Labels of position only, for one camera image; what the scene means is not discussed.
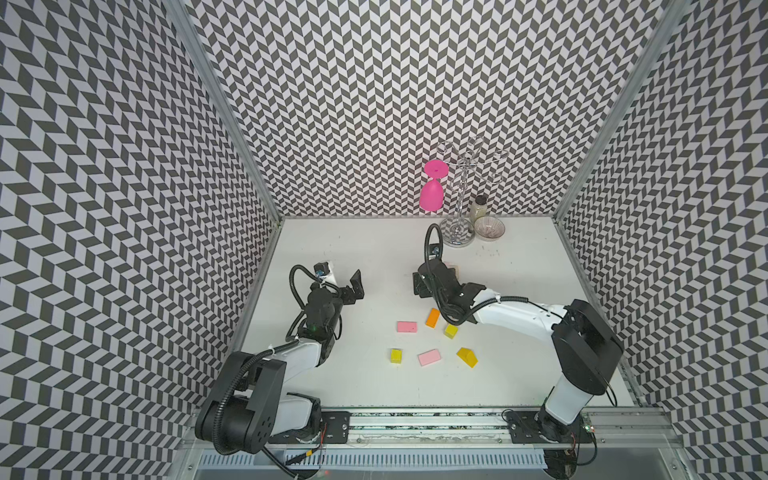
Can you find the orange block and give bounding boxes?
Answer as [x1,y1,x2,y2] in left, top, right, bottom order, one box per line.
[425,308,440,328]

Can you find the chrome glass holder stand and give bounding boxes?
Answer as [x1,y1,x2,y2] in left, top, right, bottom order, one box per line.
[438,136,488,248]

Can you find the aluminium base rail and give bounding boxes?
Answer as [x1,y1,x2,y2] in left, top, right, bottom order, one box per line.
[168,406,697,479]

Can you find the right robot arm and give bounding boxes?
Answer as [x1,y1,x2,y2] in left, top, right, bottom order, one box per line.
[413,223,624,443]

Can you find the yellow wedge block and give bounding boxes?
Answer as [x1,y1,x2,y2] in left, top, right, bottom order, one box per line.
[457,347,478,368]

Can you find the yellow cube left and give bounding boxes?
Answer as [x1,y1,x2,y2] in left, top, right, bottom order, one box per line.
[390,349,403,364]

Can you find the yellow cube right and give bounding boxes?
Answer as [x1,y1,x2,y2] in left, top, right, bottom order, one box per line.
[443,324,458,339]

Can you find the pink striped bowl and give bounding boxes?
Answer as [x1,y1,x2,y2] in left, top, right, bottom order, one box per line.
[474,216,506,241]

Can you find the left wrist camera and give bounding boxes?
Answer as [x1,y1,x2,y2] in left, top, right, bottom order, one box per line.
[313,261,337,285]

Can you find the pink block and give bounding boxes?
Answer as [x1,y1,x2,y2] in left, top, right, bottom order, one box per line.
[417,349,442,367]
[396,321,418,333]

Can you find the spice jar black lid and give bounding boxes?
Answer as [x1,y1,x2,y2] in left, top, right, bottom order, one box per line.
[469,194,488,224]

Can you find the pink plastic wine glass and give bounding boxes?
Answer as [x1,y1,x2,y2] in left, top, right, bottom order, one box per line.
[419,159,450,212]

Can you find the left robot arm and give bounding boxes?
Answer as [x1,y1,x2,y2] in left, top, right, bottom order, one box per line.
[194,262,365,455]

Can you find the yellow cube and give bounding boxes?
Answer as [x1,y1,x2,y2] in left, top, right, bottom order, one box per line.
[443,324,458,339]
[390,349,403,364]

